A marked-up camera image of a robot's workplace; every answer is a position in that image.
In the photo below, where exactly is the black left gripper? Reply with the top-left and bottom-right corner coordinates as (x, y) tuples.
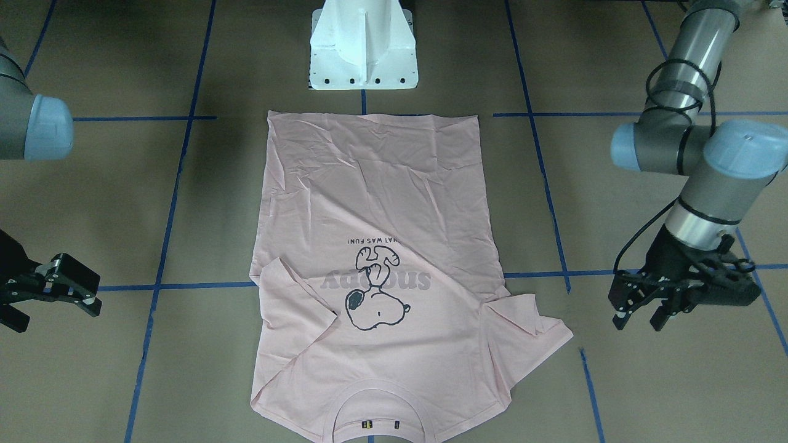
(608, 226), (761, 332)

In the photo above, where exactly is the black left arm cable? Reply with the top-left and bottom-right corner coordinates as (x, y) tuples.
(613, 58), (722, 274)

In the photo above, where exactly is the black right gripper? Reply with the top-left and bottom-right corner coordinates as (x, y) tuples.
(1, 231), (102, 333)

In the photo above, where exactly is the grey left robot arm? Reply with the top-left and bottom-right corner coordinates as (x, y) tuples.
(608, 1), (786, 331)

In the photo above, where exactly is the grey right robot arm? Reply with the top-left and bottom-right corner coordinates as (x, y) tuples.
(1, 41), (102, 333)

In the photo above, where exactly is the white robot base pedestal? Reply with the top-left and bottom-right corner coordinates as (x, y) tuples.
(308, 1), (419, 90)

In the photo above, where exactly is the pink Snoopy t-shirt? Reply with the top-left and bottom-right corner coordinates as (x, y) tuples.
(249, 111), (573, 442)

